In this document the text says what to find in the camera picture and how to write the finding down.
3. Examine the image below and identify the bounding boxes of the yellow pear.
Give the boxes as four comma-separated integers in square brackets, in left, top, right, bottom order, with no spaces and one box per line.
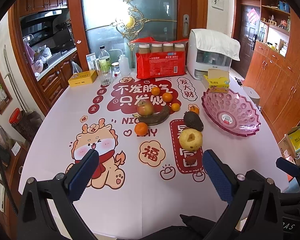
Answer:
[179,128,203,152]

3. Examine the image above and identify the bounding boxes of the dark avocado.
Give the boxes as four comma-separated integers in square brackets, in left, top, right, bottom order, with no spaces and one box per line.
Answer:
[183,111,204,132]

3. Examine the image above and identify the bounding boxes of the small tangerine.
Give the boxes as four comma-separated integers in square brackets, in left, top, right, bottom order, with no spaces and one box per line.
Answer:
[171,103,180,112]

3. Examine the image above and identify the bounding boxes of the overripe brown banana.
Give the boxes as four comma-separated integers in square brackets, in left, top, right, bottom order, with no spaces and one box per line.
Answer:
[138,105,170,126]

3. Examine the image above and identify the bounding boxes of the red green apple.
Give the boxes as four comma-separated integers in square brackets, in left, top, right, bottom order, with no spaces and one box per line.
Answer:
[136,100,154,116]

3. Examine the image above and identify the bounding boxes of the cardboard box with bags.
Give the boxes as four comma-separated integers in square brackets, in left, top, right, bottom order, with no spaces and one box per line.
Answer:
[278,126,300,165]

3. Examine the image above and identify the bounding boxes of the white round stool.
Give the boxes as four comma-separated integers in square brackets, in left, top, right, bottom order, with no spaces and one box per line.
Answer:
[242,86,260,106]

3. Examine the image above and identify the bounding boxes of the pink glass fruit bowl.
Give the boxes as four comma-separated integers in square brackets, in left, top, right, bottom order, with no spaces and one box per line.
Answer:
[202,89,261,137]

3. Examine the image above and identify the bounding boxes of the red lidded jar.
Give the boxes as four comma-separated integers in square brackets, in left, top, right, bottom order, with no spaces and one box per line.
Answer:
[8,108,25,126]

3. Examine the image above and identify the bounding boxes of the pink printed tablecloth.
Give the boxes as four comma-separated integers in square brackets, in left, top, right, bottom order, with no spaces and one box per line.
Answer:
[19,74,288,239]

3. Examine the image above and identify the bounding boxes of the yellow tissue box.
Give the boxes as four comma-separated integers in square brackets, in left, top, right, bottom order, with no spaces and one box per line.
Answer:
[202,69,230,93]

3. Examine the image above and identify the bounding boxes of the yellow tin box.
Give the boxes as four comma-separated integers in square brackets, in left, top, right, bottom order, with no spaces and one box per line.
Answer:
[68,70,97,87]

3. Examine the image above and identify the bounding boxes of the clear drinking glass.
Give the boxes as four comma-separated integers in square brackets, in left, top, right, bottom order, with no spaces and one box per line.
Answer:
[99,68,113,86]

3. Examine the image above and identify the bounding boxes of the white rice dispenser appliance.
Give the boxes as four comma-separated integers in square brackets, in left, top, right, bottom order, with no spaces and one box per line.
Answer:
[186,33,233,80]

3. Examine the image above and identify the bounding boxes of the small glass jar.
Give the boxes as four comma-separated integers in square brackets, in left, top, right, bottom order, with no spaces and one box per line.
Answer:
[111,62,121,77]

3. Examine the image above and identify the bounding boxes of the small white card box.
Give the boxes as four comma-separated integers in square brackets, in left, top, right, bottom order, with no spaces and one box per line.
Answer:
[86,53,97,70]

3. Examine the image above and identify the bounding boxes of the green label plastic bottle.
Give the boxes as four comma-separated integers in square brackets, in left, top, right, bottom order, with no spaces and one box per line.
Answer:
[98,46,110,73]

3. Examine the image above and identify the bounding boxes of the white cloth cover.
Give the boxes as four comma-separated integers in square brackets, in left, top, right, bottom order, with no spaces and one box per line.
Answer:
[191,29,241,61]

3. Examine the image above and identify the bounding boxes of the dark entrance door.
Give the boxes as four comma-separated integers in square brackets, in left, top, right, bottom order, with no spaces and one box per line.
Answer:
[231,0,261,78]

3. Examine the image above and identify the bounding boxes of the white squeeze bottle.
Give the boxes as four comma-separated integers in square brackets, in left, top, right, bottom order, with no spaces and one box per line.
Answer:
[110,48,130,77]

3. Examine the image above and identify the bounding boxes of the red paper cup package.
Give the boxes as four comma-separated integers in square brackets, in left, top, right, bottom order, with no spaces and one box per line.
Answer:
[129,37,188,79]

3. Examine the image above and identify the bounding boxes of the frosted glass sliding door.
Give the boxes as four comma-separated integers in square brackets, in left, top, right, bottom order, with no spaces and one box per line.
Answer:
[81,0,177,56]

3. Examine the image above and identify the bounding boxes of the orange wooden cabinet wall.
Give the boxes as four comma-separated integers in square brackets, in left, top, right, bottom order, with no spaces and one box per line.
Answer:
[244,0,300,141]

